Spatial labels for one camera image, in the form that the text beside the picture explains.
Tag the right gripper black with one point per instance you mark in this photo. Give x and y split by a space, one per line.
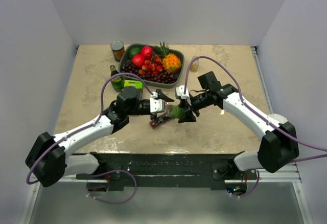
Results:
188 116

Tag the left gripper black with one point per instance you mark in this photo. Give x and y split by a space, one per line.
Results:
161 95

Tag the green pill bottle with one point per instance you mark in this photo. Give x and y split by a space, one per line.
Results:
174 111

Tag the red weekly pill organizer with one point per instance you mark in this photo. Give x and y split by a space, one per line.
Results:
158 119

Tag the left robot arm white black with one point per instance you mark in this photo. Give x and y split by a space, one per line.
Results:
53 157

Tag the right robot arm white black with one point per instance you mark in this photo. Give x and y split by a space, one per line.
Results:
278 146

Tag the razor box black green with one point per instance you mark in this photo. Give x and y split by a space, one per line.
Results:
133 83

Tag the purple grape bunch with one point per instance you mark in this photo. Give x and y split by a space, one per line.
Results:
163 77

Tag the grey fruit tray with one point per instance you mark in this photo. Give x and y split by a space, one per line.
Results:
125 59

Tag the green glass bottle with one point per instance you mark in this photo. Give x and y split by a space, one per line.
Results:
117 82

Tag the clear glass jar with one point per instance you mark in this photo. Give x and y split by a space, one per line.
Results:
195 64

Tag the red apple lower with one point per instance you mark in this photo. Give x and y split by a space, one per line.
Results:
138 60

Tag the red apple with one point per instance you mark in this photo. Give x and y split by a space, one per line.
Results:
138 60
146 52

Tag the pineapple top green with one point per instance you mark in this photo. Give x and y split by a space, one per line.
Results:
162 49

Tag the red apple upper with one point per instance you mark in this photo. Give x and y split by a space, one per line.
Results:
146 52

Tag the green lime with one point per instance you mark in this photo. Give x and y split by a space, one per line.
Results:
134 51

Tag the tin can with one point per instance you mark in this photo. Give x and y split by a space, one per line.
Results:
118 50

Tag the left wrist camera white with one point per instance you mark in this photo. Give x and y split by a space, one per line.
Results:
157 104

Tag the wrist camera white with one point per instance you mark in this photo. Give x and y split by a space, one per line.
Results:
182 93
157 104

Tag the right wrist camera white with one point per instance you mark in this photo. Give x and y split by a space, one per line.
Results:
182 93

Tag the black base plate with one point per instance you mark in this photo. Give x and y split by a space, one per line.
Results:
213 171

